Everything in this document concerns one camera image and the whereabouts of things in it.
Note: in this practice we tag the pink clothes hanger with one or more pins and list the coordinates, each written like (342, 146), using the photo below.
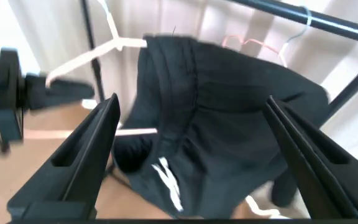
(82, 57)
(261, 45)

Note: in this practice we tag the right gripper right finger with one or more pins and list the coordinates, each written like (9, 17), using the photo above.
(322, 174)

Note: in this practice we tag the black clothes rack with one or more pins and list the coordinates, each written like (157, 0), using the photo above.
(337, 26)

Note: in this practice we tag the black shorts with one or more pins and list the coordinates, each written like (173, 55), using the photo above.
(228, 109)

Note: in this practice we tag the beige curtain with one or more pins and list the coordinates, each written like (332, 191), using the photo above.
(179, 15)

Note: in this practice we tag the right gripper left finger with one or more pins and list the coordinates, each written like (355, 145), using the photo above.
(73, 174)

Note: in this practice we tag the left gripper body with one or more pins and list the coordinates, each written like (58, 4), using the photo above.
(9, 93)

